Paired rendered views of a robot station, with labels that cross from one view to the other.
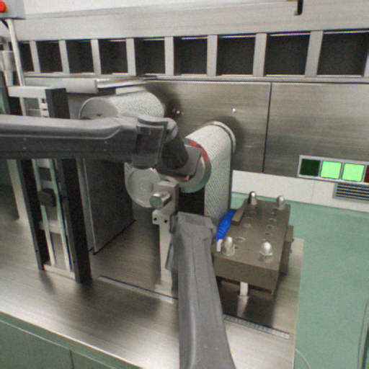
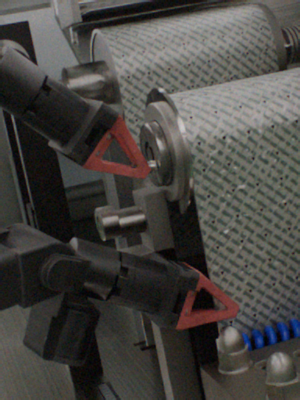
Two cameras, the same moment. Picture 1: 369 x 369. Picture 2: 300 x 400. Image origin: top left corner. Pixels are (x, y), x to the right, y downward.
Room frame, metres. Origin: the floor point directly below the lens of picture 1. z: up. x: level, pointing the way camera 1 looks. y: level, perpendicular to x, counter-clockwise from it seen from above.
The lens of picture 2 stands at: (0.17, -0.68, 1.36)
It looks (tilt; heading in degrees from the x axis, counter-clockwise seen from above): 11 degrees down; 53
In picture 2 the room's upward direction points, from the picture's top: 11 degrees counter-clockwise
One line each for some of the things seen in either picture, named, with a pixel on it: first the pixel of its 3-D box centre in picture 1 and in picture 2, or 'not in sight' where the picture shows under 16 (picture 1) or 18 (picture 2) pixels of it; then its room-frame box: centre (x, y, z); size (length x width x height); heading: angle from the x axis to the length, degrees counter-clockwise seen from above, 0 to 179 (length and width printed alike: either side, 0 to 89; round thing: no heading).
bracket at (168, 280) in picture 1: (166, 238); (156, 313); (0.71, 0.05, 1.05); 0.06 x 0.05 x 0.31; 158
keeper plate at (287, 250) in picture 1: (287, 248); not in sight; (0.80, -0.31, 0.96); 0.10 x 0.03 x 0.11; 158
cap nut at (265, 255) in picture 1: (266, 250); (281, 375); (0.65, -0.20, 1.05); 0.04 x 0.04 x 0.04
